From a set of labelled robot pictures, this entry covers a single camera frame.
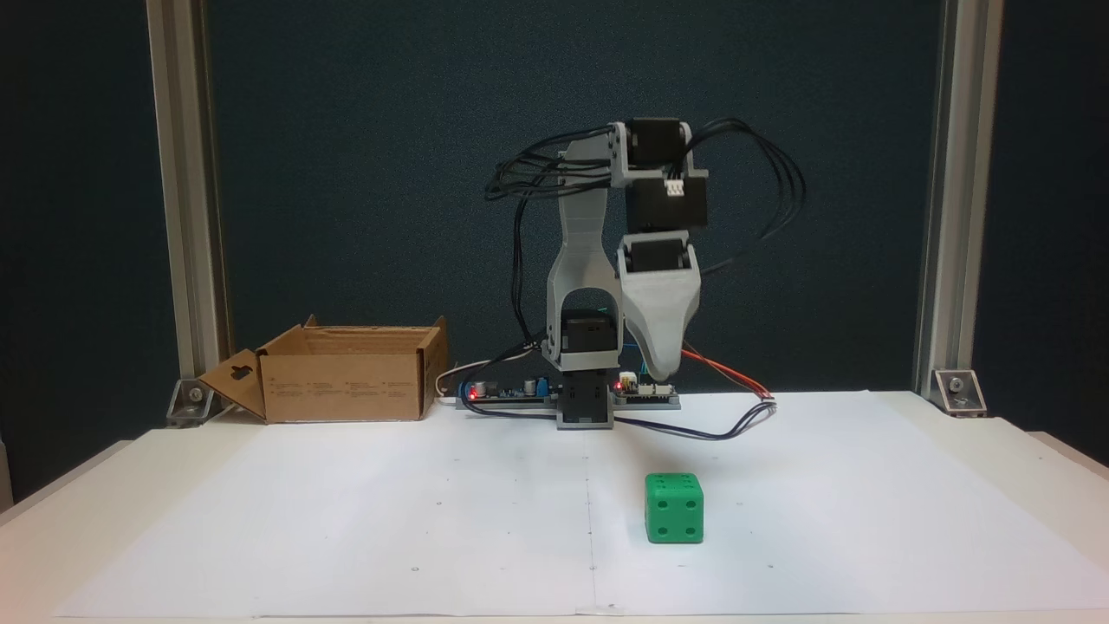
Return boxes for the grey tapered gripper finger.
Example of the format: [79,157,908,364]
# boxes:
[616,245,702,384]

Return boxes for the green dice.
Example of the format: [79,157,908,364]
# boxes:
[645,472,704,545]

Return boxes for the motor controller circuit board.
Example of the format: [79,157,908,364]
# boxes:
[613,370,681,401]

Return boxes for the blue power circuit board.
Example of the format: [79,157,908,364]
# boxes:
[457,373,557,404]

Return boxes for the grey board mounting plate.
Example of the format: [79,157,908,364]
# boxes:
[455,394,683,412]

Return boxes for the brown cardboard box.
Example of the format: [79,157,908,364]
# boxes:
[198,315,450,426]

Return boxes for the red orange wire bundle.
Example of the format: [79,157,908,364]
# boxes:
[680,345,775,401]

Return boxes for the dark cable with white connector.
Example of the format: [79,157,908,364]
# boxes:
[468,394,778,442]

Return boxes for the black motor cable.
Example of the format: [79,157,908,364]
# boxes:
[510,195,555,349]
[684,118,807,280]
[484,126,619,203]

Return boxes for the white power cable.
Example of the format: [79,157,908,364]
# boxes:
[435,343,542,400]

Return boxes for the metal corner bracket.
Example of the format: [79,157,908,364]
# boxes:
[166,378,216,427]
[932,369,989,418]

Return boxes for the aluminium frame post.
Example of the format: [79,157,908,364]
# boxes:
[912,0,1006,395]
[146,0,233,384]

